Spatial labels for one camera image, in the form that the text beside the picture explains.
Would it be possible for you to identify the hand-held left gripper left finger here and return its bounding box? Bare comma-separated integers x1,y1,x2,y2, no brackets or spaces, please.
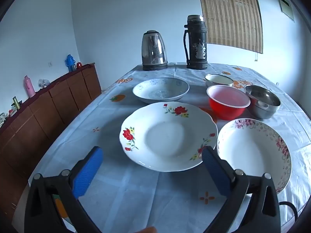
24,146,104,233

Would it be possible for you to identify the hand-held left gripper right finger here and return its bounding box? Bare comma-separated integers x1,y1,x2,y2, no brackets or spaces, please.
202,146,282,233

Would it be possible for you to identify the pink flower white plate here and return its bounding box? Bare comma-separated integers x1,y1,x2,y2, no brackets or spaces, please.
216,118,292,195

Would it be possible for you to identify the red flower white plate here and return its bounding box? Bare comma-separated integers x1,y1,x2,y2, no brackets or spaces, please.
119,101,218,172

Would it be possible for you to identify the red plastic bowl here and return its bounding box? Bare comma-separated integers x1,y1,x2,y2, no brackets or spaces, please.
206,85,251,121

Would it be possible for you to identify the stainless steel bowl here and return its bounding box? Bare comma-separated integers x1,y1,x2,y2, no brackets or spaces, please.
244,84,281,119

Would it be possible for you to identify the white enamel bowl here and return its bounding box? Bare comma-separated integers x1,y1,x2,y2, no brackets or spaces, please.
204,74,234,88

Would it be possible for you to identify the orange print white tablecloth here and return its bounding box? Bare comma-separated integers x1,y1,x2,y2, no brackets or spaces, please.
12,62,311,233

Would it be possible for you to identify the brown wooden cabinet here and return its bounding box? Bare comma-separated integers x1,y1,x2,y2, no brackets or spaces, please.
0,63,102,224

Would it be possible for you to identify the pink thermos bottle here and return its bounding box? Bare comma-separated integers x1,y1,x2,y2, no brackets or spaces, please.
24,75,36,98

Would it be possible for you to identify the blue thermos jug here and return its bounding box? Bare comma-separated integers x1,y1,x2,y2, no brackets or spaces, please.
65,54,76,72

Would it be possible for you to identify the worn black thermos flask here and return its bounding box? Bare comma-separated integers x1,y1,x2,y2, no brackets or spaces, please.
184,15,208,70

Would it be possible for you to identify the stainless steel electric kettle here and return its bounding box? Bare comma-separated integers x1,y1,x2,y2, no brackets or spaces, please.
142,30,169,71

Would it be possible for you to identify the bamboo window blind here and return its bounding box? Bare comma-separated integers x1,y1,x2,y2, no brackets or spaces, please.
196,0,264,54

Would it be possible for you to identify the black cable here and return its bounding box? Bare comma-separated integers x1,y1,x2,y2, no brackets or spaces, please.
279,201,298,224

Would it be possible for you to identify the framed wall panel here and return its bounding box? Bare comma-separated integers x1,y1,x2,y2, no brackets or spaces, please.
274,0,295,23

